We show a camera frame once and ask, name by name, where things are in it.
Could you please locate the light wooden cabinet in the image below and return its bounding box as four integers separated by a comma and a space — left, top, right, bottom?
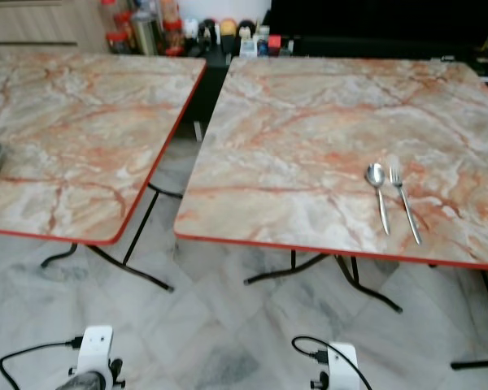
0, 0, 108, 54

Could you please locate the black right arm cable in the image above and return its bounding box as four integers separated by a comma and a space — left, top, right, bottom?
292, 336, 375, 390

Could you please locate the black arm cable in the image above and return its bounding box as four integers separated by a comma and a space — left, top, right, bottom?
0, 338, 86, 390
292, 336, 375, 390

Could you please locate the black metal table leg foot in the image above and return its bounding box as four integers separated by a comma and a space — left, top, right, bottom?
451, 270, 488, 371

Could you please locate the red capped plastic bottle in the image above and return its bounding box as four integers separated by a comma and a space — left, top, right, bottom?
100, 0, 133, 54

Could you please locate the white blue box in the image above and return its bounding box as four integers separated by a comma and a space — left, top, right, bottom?
239, 38, 258, 59

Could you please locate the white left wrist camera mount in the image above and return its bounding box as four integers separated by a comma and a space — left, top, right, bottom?
77, 325, 115, 376

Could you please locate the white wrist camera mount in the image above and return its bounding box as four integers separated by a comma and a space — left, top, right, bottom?
325, 342, 361, 390
77, 325, 115, 376

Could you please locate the black and white figurine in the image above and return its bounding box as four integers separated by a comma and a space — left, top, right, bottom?
238, 20, 259, 40

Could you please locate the black television screen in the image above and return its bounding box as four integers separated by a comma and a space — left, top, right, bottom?
264, 0, 488, 40

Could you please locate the orange bottle with red base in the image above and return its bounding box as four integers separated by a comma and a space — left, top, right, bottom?
159, 0, 185, 57

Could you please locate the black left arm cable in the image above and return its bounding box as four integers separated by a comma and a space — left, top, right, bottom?
0, 338, 86, 390

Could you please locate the steel spoon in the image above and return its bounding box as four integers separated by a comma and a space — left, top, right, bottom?
365, 162, 392, 237

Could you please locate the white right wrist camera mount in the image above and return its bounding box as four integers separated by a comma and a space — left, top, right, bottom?
325, 342, 361, 390

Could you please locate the steel fork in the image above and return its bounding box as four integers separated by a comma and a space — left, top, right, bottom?
390, 167, 424, 246

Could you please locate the yellow headed figurine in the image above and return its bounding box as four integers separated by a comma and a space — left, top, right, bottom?
219, 19, 237, 48

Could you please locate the steel tumbler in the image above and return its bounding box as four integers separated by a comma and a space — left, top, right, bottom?
131, 11, 159, 57

